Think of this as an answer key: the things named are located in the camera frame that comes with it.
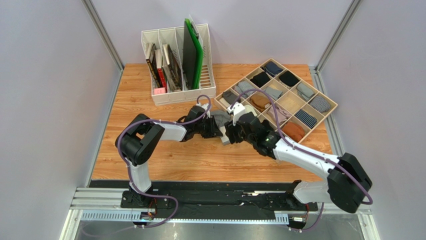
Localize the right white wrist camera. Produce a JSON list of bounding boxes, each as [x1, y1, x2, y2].
[[226, 102, 246, 126]]

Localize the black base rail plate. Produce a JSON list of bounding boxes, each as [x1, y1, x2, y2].
[[88, 180, 327, 222]]

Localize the black book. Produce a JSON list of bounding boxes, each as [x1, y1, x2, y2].
[[145, 42, 163, 88]]

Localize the grey striped cloth far right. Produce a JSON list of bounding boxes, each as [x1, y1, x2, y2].
[[309, 95, 332, 113]]

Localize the pale green rolled cloth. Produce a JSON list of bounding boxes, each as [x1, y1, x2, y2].
[[244, 105, 258, 117]]

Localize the striped grey rolled cloth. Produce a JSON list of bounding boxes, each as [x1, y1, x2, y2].
[[233, 80, 256, 99]]

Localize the rust orange rolled cloth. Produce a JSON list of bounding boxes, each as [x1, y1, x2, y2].
[[281, 121, 306, 143]]

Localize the black rolled cloth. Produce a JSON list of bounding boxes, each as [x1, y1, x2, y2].
[[278, 70, 300, 88], [250, 71, 271, 88]]

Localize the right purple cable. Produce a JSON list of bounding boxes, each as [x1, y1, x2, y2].
[[227, 88, 374, 233]]

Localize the purple cable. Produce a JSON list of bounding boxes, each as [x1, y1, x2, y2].
[[116, 94, 213, 230], [227, 88, 374, 233]]

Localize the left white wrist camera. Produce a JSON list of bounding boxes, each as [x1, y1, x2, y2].
[[196, 103, 212, 119]]

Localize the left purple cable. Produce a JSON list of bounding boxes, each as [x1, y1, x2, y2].
[[116, 94, 213, 230]]

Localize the pink rolled cloth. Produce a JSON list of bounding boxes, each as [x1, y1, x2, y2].
[[267, 105, 292, 126]]

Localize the brown rolled cloth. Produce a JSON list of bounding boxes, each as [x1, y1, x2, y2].
[[249, 94, 271, 112]]

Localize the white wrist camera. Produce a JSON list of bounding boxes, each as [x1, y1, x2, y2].
[[196, 103, 212, 119], [226, 102, 246, 126]]

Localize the dark grey rolled cloth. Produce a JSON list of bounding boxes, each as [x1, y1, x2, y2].
[[222, 90, 241, 105]]

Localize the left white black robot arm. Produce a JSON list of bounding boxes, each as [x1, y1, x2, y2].
[[115, 105, 223, 207]]

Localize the grey white underwear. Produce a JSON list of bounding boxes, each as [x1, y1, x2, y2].
[[210, 110, 232, 146]]

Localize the white file organizer rack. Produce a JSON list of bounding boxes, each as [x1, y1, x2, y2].
[[140, 23, 217, 106]]

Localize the black rolled cloth top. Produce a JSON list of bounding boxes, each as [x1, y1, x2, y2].
[[250, 71, 271, 88]]

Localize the navy striped rolled cloth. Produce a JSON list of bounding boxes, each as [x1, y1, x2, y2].
[[295, 109, 318, 129]]

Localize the red book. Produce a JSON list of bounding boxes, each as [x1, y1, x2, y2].
[[155, 49, 168, 93]]

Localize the wooden compartment organizer box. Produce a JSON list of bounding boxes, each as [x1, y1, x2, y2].
[[214, 58, 338, 144]]

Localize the dark patterned book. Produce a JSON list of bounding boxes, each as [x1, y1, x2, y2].
[[162, 43, 183, 92]]

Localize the black rolled cloth right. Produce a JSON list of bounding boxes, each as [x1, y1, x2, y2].
[[278, 70, 300, 88]]

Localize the green black clipboard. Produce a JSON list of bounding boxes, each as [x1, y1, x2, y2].
[[182, 18, 204, 90]]

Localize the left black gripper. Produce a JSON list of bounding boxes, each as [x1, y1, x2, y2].
[[193, 115, 223, 139]]

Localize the grey folded cloth centre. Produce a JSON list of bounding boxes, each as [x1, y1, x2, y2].
[[264, 86, 283, 101]]

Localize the grey rolled cloth right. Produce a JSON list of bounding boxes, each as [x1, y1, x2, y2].
[[296, 83, 316, 102]]

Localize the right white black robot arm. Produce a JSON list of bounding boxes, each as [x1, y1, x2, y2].
[[224, 113, 373, 214]]

